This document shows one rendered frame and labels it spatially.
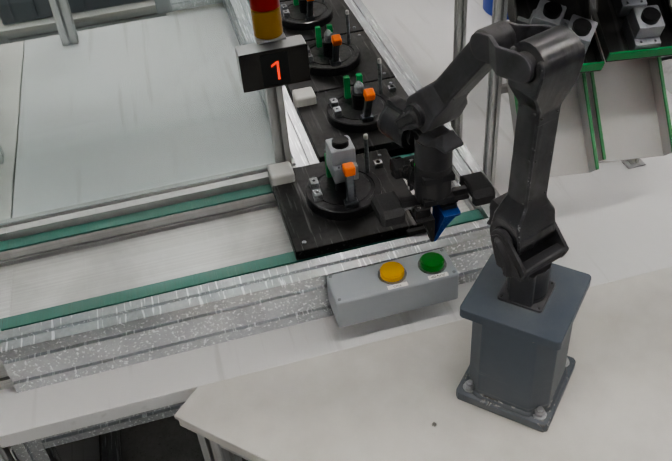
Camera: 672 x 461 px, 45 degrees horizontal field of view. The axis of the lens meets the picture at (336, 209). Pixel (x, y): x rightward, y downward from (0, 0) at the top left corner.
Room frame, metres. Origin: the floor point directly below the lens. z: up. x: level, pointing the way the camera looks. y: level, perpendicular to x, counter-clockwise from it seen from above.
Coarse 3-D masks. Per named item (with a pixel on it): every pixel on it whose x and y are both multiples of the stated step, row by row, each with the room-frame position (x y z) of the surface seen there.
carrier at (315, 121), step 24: (312, 96) 1.49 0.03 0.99; (336, 96) 1.48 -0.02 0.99; (360, 96) 1.42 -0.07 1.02; (384, 96) 1.46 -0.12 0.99; (408, 96) 1.49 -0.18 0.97; (312, 120) 1.43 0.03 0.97; (336, 120) 1.39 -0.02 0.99; (360, 120) 1.38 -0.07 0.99; (312, 144) 1.35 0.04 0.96; (360, 144) 1.32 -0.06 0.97; (384, 144) 1.32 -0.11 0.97
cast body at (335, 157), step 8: (336, 136) 1.17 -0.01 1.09; (344, 136) 1.17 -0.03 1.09; (328, 144) 1.17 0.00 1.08; (336, 144) 1.15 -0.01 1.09; (344, 144) 1.15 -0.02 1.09; (352, 144) 1.16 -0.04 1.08; (328, 152) 1.16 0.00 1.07; (336, 152) 1.14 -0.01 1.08; (344, 152) 1.14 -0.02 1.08; (352, 152) 1.15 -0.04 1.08; (328, 160) 1.17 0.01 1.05; (336, 160) 1.14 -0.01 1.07; (344, 160) 1.14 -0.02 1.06; (352, 160) 1.15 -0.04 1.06; (328, 168) 1.17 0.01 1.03; (336, 168) 1.13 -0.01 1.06; (336, 176) 1.13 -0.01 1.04; (344, 176) 1.13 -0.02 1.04
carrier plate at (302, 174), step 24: (312, 168) 1.26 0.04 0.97; (384, 168) 1.24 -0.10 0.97; (288, 192) 1.19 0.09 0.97; (384, 192) 1.16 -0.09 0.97; (408, 192) 1.16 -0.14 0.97; (288, 216) 1.12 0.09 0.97; (312, 216) 1.11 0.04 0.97; (408, 216) 1.09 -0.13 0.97; (312, 240) 1.05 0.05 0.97; (336, 240) 1.04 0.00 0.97; (360, 240) 1.04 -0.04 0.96
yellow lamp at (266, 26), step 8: (256, 16) 1.24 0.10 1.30; (264, 16) 1.24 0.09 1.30; (272, 16) 1.24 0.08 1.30; (280, 16) 1.25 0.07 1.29; (256, 24) 1.24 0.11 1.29; (264, 24) 1.24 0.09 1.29; (272, 24) 1.24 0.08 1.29; (280, 24) 1.25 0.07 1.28; (256, 32) 1.24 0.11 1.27; (264, 32) 1.24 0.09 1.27; (272, 32) 1.24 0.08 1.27; (280, 32) 1.25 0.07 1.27
